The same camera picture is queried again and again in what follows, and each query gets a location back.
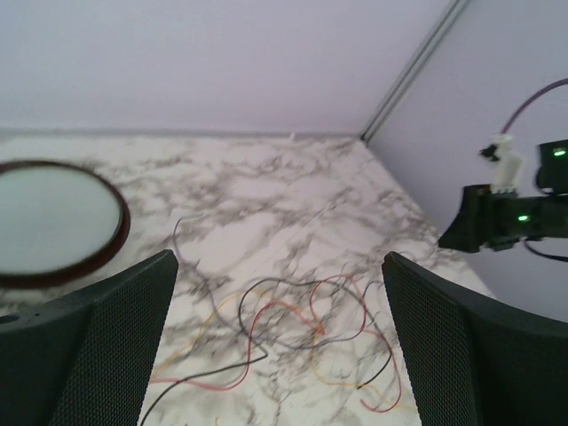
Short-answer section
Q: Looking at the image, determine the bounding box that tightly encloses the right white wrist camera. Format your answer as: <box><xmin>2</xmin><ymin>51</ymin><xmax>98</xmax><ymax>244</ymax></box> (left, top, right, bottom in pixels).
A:
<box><xmin>479</xmin><ymin>133</ymin><xmax>525</xmax><ymax>193</ymax></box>

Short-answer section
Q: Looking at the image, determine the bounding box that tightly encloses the red wire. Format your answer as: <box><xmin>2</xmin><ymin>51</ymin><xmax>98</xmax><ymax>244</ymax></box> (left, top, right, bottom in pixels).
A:
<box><xmin>150</xmin><ymin>273</ymin><xmax>405</xmax><ymax>414</ymax></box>

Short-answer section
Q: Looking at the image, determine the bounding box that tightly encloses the black wire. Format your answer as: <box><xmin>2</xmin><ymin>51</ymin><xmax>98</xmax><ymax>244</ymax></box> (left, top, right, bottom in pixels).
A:
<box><xmin>137</xmin><ymin>277</ymin><xmax>396</xmax><ymax>425</ymax></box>

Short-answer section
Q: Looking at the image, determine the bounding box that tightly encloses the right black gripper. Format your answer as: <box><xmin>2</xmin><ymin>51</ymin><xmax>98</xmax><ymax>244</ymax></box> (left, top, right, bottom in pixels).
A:
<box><xmin>438</xmin><ymin>185</ymin><xmax>540</xmax><ymax>252</ymax></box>

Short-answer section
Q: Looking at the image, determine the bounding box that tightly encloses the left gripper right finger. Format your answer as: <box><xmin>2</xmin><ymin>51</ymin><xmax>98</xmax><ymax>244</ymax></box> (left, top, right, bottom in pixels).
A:
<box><xmin>383</xmin><ymin>252</ymin><xmax>567</xmax><ymax>426</ymax></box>

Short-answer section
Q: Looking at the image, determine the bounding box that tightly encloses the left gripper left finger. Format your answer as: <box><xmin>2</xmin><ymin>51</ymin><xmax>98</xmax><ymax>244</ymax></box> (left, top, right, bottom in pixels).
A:
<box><xmin>1</xmin><ymin>249</ymin><xmax>178</xmax><ymax>426</ymax></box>

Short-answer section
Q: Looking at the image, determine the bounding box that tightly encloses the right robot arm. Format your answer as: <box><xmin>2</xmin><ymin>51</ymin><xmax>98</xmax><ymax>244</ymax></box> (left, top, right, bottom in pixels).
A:
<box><xmin>438</xmin><ymin>138</ymin><xmax>567</xmax><ymax>263</ymax></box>

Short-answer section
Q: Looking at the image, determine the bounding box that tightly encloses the yellow wire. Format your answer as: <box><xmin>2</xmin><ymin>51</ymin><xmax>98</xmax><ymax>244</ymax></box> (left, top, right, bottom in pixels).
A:
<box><xmin>150</xmin><ymin>292</ymin><xmax>414</xmax><ymax>426</ymax></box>

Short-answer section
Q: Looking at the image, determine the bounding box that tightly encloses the right aluminium corner post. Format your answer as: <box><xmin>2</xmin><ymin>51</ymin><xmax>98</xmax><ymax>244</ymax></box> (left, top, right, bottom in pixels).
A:
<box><xmin>359</xmin><ymin>0</ymin><xmax>469</xmax><ymax>146</ymax></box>

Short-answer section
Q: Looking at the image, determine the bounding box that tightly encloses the round brown rimmed plate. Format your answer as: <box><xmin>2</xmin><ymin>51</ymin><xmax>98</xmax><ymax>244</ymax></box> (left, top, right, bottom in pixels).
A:
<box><xmin>1</xmin><ymin>160</ymin><xmax>131</xmax><ymax>289</ymax></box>

